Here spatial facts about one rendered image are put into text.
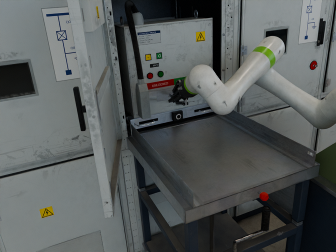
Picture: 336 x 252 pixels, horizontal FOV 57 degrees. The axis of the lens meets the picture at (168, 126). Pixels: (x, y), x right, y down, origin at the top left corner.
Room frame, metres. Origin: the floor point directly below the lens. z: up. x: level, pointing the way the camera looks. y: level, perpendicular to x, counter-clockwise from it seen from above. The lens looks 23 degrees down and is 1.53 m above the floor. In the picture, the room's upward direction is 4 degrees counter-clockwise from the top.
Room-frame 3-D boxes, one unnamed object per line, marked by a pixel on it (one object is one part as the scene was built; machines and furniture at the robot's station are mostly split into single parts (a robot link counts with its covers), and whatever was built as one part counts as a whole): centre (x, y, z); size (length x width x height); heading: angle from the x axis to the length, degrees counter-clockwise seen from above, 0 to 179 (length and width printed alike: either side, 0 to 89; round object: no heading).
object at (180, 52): (1.63, -0.05, 1.15); 0.48 x 0.01 x 0.48; 113
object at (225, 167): (1.28, -0.20, 0.82); 0.68 x 0.62 x 0.06; 23
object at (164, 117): (1.65, -0.04, 0.89); 0.54 x 0.05 x 0.06; 113
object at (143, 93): (1.49, 0.12, 1.04); 0.08 x 0.05 x 0.17; 23
